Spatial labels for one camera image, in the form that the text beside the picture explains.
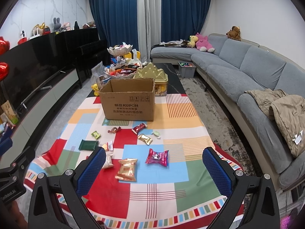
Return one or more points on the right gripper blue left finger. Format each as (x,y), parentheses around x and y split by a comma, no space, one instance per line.
(87,171)

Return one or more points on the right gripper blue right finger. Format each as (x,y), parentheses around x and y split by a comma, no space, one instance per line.
(220,171)

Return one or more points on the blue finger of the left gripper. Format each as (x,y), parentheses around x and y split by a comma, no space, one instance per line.
(5,146)

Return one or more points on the silver white snack packet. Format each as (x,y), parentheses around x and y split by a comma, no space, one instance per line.
(108,161)

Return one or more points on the dark green snack bar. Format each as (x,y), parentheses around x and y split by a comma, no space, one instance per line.
(88,145)

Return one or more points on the orange gold biscuit packet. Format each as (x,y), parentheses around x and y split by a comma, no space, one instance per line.
(127,170)

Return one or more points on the small green candy packet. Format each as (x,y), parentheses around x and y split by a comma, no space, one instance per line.
(96,135)

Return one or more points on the red gold twist candy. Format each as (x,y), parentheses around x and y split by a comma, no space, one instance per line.
(114,130)

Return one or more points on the magenta snack packet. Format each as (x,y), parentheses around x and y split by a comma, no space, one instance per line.
(161,158)

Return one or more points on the red love chocolate packet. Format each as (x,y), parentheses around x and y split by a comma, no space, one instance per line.
(139,128)

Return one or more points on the gold candy bar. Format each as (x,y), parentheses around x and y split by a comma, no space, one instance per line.
(147,140)

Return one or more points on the pale green candy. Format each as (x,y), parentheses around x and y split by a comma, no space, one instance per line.
(156,134)

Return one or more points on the cheese wedge cake packet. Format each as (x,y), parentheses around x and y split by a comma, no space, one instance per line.
(108,146)

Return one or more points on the person's left hand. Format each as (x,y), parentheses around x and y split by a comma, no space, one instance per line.
(17,216)

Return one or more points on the grey patterned rug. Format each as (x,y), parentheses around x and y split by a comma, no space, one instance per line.
(221,126)

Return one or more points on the colourful patchwork tablecloth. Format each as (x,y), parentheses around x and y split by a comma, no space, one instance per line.
(181,195)

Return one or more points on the black television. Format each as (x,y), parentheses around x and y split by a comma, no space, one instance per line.
(34,62)

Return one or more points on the brown cardboard box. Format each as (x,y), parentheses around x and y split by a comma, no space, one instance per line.
(129,99)

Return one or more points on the yellow bear toy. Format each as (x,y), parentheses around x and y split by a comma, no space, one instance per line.
(95,88)

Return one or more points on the beige quilted jacket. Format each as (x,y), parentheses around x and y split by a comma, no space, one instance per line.
(287,111)

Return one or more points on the red heart balloon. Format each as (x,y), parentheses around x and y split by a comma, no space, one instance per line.
(4,45)

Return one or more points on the grey sectional sofa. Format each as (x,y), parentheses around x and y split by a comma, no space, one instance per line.
(233,70)

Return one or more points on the grey storage bin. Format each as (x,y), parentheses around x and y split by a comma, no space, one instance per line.
(187,70)

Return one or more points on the gold mountain-lid snack tin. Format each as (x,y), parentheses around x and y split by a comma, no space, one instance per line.
(157,74)

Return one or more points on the black piano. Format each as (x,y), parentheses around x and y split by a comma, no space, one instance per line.
(81,50)

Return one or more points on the grey bunny plush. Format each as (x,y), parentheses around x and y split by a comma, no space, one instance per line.
(57,24)

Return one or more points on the two-tier white snack tray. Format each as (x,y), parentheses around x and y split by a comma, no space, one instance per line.
(125,61)

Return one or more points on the pink plush toy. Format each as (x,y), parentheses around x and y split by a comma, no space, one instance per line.
(203,44)

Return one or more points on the yellow plush toy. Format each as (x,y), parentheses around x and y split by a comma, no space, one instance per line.
(192,41)

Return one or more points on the brown teddy bear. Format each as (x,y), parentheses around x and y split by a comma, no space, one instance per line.
(234,33)

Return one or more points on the blue curtain left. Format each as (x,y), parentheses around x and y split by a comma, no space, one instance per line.
(116,21)

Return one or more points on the blue curtain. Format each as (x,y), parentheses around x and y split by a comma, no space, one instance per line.
(116,21)
(182,18)

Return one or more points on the blue curtain right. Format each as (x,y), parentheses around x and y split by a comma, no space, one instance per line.
(182,18)

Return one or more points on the white sheer curtain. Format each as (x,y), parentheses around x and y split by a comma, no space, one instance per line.
(148,26)

